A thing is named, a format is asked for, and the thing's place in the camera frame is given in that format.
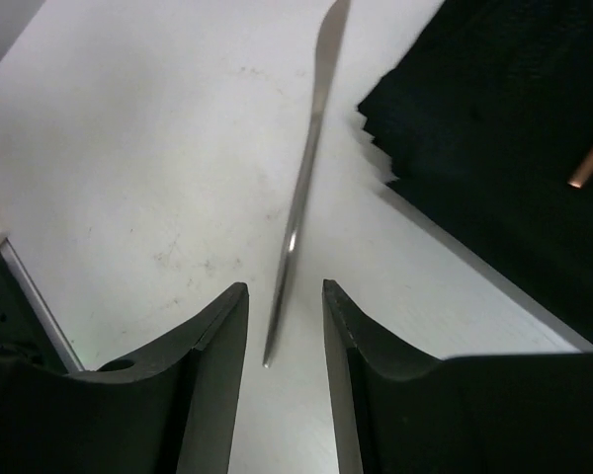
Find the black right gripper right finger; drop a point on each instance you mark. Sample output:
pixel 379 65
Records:
pixel 397 409

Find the black cloth placemat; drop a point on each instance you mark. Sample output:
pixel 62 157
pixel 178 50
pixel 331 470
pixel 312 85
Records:
pixel 484 119

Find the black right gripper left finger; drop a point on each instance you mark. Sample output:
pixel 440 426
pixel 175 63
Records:
pixel 167 407

